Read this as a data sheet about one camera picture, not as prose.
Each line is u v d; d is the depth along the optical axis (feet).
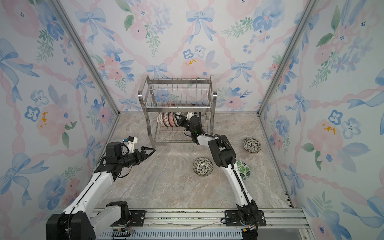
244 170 2.87
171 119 3.30
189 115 3.17
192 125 2.91
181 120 3.13
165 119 3.30
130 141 2.46
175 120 3.30
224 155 2.20
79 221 1.30
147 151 2.51
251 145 3.28
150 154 2.45
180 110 2.42
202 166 2.96
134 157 2.35
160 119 3.30
